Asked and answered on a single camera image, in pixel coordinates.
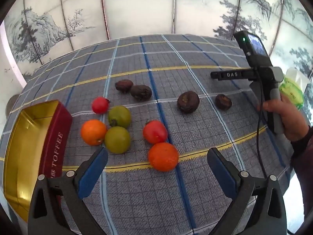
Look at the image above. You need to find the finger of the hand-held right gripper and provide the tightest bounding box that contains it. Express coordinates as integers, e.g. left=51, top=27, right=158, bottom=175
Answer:
left=210, top=69, right=257, bottom=81

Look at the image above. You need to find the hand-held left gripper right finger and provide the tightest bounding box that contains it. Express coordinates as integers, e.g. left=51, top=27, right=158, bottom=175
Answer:
left=207, top=147, right=286, bottom=235

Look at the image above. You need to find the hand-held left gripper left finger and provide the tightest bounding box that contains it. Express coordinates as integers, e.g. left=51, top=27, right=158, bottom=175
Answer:
left=28, top=147, right=109, bottom=235

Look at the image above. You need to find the dark wrinkled passion fruit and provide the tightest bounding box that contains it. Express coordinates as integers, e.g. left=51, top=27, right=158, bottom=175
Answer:
left=215, top=94, right=232, bottom=110
left=115, top=79, right=134, bottom=94
left=130, top=85, right=152, bottom=101

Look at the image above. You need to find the orange tangerine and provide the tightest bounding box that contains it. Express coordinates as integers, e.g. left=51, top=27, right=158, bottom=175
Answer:
left=81, top=119, right=108, bottom=146
left=148, top=142, right=179, bottom=172

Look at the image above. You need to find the green round fruit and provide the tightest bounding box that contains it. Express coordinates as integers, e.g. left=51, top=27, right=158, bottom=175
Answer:
left=104, top=126, right=131, bottom=154
left=108, top=105, right=132, bottom=129

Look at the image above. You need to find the large dark passion fruit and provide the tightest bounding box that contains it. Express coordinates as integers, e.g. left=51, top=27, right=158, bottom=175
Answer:
left=177, top=91, right=200, bottom=114

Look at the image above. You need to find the large red tomato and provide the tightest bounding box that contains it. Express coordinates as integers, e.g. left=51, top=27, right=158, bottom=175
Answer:
left=143, top=120, right=168, bottom=145

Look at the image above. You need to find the red and gold tin box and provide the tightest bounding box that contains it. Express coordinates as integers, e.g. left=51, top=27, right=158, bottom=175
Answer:
left=3, top=99, right=73, bottom=223

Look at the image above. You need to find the person's right forearm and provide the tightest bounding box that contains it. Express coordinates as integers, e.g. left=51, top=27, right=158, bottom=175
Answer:
left=290, top=125, right=313, bottom=219

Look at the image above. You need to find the person's right hand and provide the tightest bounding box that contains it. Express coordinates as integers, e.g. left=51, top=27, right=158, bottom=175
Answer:
left=257, top=94, right=310, bottom=141

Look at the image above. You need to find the green tissue pack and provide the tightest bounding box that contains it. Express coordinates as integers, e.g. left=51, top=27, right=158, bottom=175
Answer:
left=279, top=68, right=309, bottom=110

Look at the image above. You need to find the blue plaid tablecloth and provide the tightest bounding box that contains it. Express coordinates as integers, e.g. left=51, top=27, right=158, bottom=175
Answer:
left=0, top=34, right=297, bottom=235

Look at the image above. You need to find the small red tomato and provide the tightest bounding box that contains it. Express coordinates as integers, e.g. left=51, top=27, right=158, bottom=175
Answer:
left=92, top=97, right=110, bottom=114

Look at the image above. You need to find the landscape painted folding screen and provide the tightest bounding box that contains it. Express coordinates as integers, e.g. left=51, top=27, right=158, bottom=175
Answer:
left=5, top=0, right=313, bottom=98

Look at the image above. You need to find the round grey millstone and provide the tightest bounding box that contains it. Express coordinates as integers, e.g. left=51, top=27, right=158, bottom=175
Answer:
left=5, top=94, right=20, bottom=121

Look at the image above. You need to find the black cable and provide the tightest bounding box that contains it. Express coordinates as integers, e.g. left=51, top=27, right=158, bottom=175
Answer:
left=254, top=61, right=269, bottom=177

